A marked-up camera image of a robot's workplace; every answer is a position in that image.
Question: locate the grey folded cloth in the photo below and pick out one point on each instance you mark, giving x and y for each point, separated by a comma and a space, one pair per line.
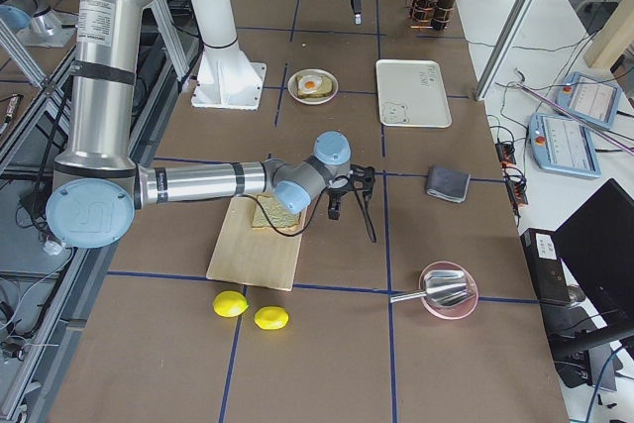
447, 184

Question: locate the black laptop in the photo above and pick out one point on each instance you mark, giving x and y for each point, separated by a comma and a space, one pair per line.
596, 245

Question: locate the yellow lemon right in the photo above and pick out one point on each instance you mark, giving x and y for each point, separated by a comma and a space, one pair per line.
271, 318

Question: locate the near teach pendant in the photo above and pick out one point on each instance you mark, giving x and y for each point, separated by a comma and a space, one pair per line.
562, 145

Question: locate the teach pendant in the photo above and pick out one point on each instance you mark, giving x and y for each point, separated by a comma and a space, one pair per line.
562, 145
591, 99

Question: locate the stainless steel scoop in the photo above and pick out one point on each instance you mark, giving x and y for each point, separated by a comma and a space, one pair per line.
444, 288

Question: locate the yellow lemon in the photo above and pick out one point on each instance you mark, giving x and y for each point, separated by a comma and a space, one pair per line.
230, 303
271, 318

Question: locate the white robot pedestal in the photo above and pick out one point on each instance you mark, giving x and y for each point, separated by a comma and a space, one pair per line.
226, 78

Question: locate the wooden cutting board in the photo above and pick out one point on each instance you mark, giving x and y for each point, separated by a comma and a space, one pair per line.
254, 256

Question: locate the copper wire bottle rack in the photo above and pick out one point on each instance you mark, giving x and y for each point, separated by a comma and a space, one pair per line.
426, 14

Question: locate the black computer box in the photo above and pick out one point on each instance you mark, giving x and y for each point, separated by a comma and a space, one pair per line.
546, 270

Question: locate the far teach pendant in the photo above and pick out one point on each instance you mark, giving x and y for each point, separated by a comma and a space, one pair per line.
591, 99

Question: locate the white round plate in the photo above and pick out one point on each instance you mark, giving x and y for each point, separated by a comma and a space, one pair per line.
291, 86

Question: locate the fried egg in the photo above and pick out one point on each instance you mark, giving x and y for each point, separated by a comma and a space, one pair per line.
308, 84

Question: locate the yellow lemon left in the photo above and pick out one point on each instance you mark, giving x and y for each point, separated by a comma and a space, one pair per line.
230, 303

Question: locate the aluminium frame post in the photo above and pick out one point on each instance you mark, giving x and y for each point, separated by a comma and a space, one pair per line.
502, 46

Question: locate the white bear tray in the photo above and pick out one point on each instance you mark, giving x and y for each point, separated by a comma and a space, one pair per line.
411, 93

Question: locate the bread slice with egg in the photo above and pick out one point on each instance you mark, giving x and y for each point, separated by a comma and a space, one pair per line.
325, 90

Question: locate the pink plastic bowl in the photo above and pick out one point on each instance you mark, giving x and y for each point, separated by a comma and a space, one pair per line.
456, 312

